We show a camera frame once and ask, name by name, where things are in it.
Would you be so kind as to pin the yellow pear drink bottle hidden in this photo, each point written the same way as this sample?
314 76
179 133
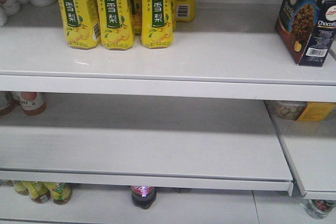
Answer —
136 6

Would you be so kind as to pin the clear bottle red label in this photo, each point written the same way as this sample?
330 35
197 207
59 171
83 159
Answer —
318 208

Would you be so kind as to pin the dark blue cookie box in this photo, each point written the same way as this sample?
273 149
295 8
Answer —
307 28

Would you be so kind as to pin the clear cookie tub yellow label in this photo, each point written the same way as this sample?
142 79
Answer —
301 111

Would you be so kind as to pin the green yellow tea bottle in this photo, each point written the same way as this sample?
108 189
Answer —
20 188
37 191
60 193

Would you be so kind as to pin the white supermarket shelving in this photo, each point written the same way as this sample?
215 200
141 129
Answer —
189 120

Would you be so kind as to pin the dark cola bottle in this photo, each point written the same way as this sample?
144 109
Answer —
143 196

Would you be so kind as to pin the brown bottle far left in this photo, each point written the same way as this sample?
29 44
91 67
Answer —
7 104

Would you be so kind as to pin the orange white tea bottle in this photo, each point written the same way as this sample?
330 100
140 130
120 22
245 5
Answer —
32 103

